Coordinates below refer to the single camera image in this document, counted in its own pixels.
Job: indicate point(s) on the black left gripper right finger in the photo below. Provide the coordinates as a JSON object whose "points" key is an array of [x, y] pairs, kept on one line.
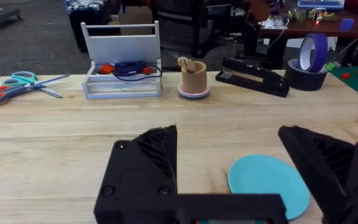
{"points": [[331, 174]]}

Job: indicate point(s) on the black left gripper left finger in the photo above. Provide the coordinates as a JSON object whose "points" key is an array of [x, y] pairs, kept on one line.
{"points": [[138, 174]]}

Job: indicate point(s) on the turquoise plate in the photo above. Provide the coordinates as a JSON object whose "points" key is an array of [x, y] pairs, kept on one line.
{"points": [[267, 183]]}

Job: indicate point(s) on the black tape roll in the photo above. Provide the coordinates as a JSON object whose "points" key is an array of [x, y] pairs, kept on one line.
{"points": [[303, 77]]}

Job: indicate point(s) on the wooden cup on coasters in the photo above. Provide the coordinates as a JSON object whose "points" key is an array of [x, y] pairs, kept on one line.
{"points": [[194, 79]]}

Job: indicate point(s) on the purple tape roll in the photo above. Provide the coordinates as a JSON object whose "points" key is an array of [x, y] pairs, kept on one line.
{"points": [[317, 51]]}

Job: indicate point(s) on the black stapler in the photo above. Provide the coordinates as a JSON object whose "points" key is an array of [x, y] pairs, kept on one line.
{"points": [[253, 77]]}

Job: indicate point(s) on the teal scissors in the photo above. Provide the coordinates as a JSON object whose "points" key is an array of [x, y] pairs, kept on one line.
{"points": [[26, 80]]}

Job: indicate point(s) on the brown desk with clutter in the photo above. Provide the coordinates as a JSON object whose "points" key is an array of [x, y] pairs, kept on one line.
{"points": [[300, 25]]}

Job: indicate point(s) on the black office chair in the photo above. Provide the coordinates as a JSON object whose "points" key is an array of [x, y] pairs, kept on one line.
{"points": [[182, 28]]}

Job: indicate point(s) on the orange and blue scissors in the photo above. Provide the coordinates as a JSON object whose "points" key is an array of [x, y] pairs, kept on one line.
{"points": [[8, 93]]}

